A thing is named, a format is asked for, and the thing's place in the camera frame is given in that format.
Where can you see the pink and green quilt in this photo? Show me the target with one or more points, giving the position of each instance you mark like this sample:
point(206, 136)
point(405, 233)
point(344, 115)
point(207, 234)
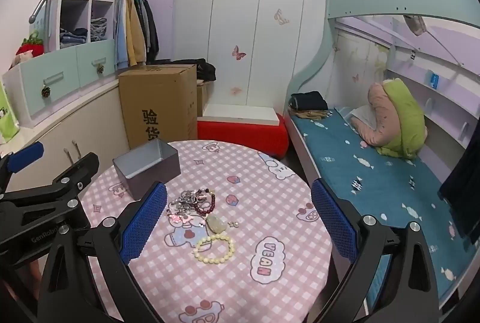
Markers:
point(405, 113)

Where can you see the grey metal box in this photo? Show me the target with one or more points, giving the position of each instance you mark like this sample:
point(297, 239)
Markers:
point(153, 171)

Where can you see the pale jade pendant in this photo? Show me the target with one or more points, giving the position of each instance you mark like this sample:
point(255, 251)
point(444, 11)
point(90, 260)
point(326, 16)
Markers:
point(215, 223)

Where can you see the blue candy print bedsheet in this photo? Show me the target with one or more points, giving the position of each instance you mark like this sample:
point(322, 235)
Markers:
point(375, 176)

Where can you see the small pearl earring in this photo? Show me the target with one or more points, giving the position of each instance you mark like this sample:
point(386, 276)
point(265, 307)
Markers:
point(236, 223)

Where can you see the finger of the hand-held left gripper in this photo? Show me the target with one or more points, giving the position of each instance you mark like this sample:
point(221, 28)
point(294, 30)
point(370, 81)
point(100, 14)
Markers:
point(26, 155)
point(78, 169)

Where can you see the grey hanging pouch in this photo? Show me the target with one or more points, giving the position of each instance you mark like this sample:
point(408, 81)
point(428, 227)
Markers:
point(415, 25)

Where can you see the pale butterfly sticker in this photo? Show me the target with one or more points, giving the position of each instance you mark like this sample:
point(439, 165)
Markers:
point(281, 17)

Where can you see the light blue hanging shirt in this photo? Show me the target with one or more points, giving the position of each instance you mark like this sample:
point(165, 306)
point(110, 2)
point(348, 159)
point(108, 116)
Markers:
point(120, 38)

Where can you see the white pillow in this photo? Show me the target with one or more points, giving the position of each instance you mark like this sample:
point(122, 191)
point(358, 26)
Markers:
point(362, 116)

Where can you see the red strawberry plush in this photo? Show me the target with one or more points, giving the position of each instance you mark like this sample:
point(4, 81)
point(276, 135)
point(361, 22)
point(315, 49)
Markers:
point(28, 49)

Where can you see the small cardboard box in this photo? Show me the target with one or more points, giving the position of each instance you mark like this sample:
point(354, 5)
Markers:
point(201, 98)

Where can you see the small pink butterfly sticker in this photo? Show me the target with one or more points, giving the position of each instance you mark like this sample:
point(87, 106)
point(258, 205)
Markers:
point(355, 78)

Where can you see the dark pink butterfly sticker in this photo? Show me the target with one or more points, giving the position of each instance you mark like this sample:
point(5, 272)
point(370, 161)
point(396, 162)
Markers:
point(238, 54)

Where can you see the white wardrobe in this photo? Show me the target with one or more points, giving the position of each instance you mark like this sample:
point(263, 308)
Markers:
point(232, 8)

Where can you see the dark hanging jackets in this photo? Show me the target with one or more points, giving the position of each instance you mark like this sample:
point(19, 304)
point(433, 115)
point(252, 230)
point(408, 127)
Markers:
point(150, 30)

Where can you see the small blue card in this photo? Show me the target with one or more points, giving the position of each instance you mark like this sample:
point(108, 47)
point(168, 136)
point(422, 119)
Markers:
point(434, 80)

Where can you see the dark clothes pile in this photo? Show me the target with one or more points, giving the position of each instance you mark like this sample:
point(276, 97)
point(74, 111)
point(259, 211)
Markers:
point(204, 70)

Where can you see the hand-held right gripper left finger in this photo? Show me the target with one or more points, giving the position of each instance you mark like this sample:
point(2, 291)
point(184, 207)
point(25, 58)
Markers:
point(144, 221)

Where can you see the pine cone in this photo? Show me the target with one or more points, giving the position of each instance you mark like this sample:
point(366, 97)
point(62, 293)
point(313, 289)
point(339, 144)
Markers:
point(46, 91)
point(100, 69)

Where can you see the light pink butterfly sticker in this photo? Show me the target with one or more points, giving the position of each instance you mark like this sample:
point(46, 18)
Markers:
point(235, 90)

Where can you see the teal drawer chest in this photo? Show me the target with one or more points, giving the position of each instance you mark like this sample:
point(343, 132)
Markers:
point(56, 79)

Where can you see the white low cabinet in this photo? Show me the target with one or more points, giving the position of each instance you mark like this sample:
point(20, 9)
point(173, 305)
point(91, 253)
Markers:
point(93, 120)

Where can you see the teal bunk bed frame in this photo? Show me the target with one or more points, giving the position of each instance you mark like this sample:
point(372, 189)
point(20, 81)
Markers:
point(375, 4)

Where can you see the folded blue jeans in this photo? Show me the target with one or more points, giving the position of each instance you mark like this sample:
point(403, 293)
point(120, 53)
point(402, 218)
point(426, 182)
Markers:
point(73, 38)

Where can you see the folded grey clothes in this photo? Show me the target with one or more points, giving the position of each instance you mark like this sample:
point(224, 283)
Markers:
point(98, 30)

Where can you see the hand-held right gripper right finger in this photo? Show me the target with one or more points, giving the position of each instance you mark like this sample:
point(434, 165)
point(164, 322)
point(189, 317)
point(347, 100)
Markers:
point(333, 221)

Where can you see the green paper bag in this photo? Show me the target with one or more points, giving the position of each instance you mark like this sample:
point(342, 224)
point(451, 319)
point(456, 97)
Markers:
point(7, 120)

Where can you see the red storage stool white top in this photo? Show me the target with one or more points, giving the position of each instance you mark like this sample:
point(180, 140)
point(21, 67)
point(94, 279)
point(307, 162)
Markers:
point(243, 135)

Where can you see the large cardboard box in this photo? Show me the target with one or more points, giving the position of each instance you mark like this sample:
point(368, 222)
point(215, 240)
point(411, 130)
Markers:
point(157, 101)

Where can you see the folded dark clothes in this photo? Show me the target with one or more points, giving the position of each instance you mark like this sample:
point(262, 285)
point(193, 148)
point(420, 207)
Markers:
point(309, 100)

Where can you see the folded beige clothes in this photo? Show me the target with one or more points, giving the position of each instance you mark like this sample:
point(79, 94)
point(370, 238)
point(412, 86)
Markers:
point(311, 115)

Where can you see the pale pink soft toy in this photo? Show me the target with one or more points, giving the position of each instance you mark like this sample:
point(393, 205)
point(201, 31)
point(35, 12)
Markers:
point(17, 60)

